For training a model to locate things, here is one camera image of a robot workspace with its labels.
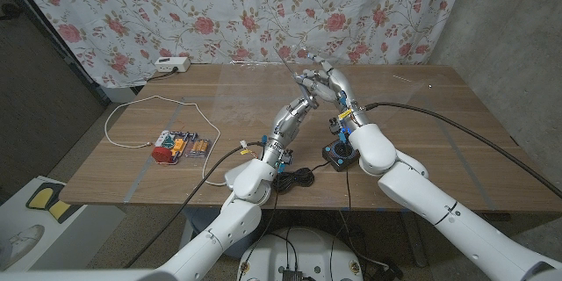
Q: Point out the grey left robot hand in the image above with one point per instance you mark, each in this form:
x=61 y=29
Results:
x=283 y=131

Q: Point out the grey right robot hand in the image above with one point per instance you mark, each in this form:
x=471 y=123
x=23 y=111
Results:
x=342 y=88

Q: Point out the transparent cling film sheet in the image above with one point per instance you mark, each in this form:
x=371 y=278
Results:
x=246 y=92

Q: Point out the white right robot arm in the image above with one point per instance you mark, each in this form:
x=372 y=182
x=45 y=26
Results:
x=439 y=211

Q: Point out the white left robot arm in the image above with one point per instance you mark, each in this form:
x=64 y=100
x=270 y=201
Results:
x=237 y=224

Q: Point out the black joystick controller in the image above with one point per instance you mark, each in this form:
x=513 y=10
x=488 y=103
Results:
x=338 y=162

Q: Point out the colourful electronic circuit kit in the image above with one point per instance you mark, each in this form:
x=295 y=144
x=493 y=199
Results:
x=177 y=147

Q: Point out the floral backdrop cloth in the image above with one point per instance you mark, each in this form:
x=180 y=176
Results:
x=263 y=9

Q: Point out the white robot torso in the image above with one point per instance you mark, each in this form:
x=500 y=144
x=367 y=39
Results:
x=307 y=254

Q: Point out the white power strip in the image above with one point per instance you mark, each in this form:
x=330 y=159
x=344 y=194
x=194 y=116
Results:
x=172 y=65

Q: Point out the white table leg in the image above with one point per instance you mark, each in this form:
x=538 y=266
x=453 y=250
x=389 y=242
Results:
x=186 y=228

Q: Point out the grey finned box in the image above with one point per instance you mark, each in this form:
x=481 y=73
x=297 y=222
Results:
x=292 y=275

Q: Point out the grey table leg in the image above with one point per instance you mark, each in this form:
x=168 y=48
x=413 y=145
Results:
x=412 y=237

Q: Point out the black floor adapter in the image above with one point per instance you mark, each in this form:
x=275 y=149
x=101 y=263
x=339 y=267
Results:
x=388 y=272

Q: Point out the yellow black foot pedal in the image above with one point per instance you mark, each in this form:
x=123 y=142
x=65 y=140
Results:
x=59 y=211
x=44 y=195

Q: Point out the white floor platform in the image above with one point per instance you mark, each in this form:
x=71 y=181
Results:
x=13 y=197

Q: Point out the white sneaker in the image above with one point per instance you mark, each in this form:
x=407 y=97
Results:
x=22 y=246

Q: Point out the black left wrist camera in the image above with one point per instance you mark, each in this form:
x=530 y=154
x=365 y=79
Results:
x=287 y=157

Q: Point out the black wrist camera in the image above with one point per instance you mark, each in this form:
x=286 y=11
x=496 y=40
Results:
x=287 y=157
x=334 y=125

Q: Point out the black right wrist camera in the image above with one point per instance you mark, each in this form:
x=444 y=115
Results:
x=334 y=125

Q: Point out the black frame bar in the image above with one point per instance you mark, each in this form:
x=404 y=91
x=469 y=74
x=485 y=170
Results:
x=66 y=55

